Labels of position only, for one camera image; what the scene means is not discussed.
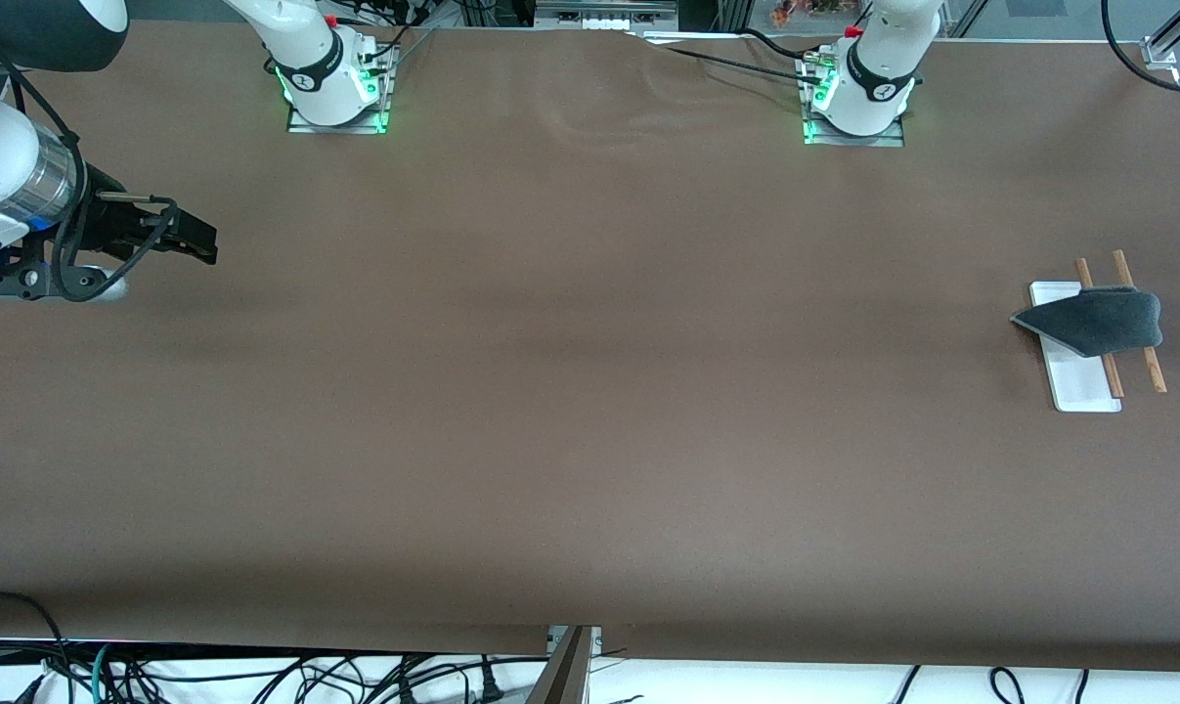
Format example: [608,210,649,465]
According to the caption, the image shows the white side table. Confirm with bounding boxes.
[0,640,1180,704]

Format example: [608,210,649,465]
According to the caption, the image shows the short black table cable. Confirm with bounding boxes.
[741,27,815,62]

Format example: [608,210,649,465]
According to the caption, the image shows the orange plant decoration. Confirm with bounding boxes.
[773,0,845,25]

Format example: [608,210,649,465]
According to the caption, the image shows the grey power strip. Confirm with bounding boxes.
[536,0,678,30]

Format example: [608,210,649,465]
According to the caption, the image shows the black looped floor cable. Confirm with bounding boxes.
[0,591,72,704]

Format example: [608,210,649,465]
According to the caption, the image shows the aluminium strut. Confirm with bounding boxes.
[526,626,592,704]

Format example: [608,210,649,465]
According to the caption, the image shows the long black table cable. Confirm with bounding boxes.
[638,34,830,87]

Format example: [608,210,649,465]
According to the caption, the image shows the grey terry towel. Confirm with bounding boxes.
[1010,286,1163,358]

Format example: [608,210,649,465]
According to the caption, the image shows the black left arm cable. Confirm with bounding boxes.
[1101,0,1180,96]

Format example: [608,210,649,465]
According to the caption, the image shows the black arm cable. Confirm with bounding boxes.
[1101,0,1180,96]
[0,49,178,299]

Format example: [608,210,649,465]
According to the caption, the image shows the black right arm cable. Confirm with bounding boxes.
[0,49,178,299]

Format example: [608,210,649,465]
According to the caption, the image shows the black right base connector cable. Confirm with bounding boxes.
[360,24,424,69]

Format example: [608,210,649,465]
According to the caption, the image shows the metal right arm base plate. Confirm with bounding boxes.
[286,44,395,135]

